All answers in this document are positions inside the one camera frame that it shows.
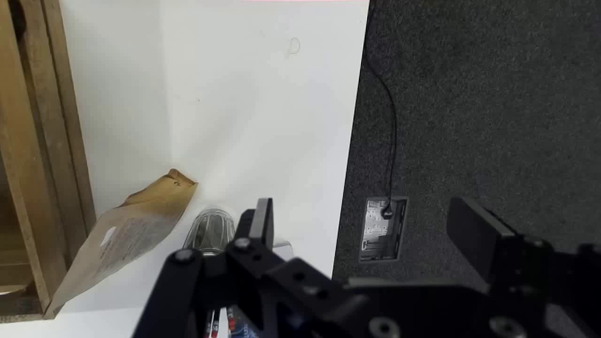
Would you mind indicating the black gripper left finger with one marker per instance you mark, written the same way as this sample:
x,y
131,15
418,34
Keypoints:
x,y
263,222

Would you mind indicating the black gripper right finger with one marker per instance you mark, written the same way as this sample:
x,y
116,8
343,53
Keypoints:
x,y
479,235

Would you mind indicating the brown paper bag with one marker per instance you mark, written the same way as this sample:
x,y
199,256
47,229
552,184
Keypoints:
x,y
124,231

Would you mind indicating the floor outlet box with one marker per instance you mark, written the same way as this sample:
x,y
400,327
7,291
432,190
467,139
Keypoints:
x,y
375,241

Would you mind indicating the wooden slat crate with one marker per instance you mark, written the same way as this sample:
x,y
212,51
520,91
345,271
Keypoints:
x,y
43,156

